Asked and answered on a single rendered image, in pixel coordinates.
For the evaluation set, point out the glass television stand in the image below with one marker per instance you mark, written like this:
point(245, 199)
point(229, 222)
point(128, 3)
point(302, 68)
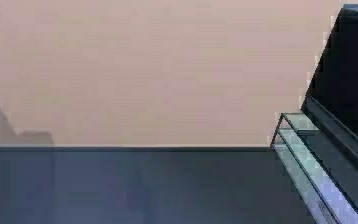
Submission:
point(315, 170)

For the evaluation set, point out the black television set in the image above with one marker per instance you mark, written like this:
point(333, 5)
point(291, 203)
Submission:
point(347, 66)

